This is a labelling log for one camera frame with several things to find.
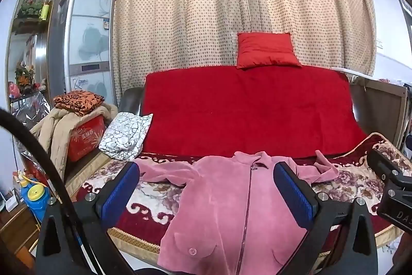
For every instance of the black white patterned cloth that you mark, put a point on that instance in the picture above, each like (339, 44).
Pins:
(124, 135)

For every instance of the pink jacket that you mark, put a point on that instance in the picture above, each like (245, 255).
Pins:
(219, 213)

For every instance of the brown panel frame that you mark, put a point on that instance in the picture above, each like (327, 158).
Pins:
(379, 104)

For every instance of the orange black patterned cloth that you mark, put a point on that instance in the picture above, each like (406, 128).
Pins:
(79, 101)

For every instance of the blue yellow plastic toy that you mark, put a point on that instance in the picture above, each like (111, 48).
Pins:
(35, 197)

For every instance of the red floral blanket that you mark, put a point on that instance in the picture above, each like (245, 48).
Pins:
(347, 184)

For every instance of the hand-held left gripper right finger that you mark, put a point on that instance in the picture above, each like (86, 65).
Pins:
(293, 194)

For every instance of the dark leather sofa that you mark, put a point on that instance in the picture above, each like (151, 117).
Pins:
(130, 101)

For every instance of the yellow green bottle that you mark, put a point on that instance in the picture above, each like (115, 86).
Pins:
(45, 11)

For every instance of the red pillow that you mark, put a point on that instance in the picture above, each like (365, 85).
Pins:
(267, 51)

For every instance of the beige coat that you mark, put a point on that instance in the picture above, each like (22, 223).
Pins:
(58, 133)

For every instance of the red cardboard box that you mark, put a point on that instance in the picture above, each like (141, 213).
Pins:
(87, 139)

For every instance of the beige dotted curtain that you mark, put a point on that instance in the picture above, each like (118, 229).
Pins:
(193, 20)

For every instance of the silvery foil sheet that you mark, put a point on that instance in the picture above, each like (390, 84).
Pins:
(32, 109)

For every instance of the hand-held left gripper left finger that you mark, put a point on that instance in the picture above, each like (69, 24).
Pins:
(119, 197)

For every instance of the white pipe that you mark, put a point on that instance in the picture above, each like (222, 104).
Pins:
(350, 71)

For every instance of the artificial flower arrangement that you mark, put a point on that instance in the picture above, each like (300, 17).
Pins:
(25, 77)

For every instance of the wall picture frame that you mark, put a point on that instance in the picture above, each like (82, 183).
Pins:
(404, 7)

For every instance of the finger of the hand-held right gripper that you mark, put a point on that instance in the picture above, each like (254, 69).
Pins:
(386, 167)

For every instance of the silver refrigerator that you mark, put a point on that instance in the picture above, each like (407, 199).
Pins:
(90, 36)

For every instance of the low wooden cabinet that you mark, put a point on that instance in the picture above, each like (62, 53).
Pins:
(16, 230)

